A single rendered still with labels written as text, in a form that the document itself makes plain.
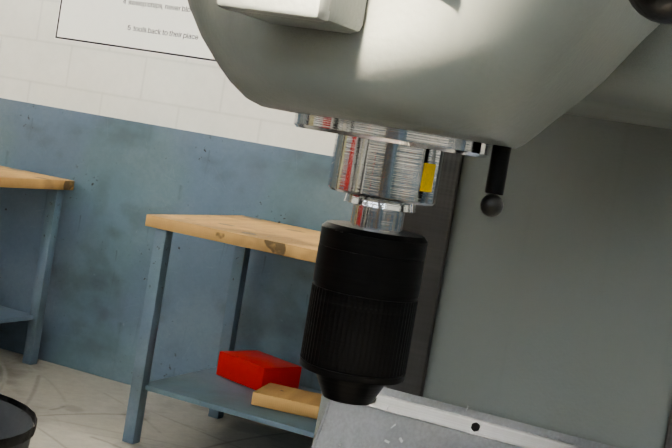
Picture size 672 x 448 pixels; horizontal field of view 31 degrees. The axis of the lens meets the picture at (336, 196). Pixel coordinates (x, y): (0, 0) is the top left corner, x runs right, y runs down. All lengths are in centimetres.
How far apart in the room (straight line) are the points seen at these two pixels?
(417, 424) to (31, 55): 523
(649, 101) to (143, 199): 505
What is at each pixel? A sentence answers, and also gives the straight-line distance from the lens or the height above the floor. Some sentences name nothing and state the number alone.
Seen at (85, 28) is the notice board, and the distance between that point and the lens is 587.
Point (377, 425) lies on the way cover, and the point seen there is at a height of 109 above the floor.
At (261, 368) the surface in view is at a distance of 485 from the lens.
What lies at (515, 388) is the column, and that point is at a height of 114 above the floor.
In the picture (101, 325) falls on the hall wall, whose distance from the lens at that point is 575.
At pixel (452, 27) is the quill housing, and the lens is 43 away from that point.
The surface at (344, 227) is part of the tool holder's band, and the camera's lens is 51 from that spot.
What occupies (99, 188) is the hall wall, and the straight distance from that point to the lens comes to 574.
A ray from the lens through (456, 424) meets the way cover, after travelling 90.
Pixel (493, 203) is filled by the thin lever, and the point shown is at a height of 129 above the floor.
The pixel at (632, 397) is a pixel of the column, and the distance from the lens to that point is 88.
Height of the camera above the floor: 130
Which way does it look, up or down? 3 degrees down
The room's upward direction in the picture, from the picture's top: 9 degrees clockwise
